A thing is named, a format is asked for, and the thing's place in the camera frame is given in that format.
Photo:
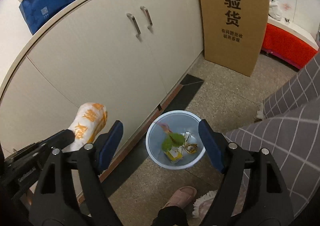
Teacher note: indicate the grey checked bed sheet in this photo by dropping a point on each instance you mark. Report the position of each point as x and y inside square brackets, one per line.
[290, 130]

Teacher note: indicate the pink slipper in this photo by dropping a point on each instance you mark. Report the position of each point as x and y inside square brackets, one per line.
[182, 197]

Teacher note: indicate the white low cabinet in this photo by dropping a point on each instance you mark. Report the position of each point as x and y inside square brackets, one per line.
[88, 52]

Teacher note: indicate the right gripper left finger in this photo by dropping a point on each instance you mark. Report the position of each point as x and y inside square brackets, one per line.
[69, 191]

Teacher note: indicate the light blue trash bin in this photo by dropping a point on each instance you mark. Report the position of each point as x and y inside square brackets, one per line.
[181, 122]

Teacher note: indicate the yellow carton trash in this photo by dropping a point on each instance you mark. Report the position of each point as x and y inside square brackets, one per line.
[174, 155]

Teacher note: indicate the left metal cabinet handle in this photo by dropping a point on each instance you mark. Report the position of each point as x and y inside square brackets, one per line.
[133, 20]

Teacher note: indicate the green leaf trash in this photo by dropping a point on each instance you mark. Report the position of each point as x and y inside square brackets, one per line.
[172, 140]

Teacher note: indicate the metal cabinet handle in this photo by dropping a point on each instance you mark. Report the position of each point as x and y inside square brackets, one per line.
[133, 20]
[148, 17]

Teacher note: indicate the white orange snack wrapper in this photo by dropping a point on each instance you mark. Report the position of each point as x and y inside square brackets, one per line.
[90, 119]

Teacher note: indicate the brown cardboard box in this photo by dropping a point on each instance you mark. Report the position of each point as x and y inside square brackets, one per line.
[233, 32]

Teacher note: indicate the right metal cabinet handle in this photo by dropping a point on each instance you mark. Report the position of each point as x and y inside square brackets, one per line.
[148, 17]

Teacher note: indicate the red storage box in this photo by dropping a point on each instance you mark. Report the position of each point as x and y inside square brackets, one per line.
[289, 42]

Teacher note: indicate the blue shopping bag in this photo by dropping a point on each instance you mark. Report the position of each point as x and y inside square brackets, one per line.
[37, 12]

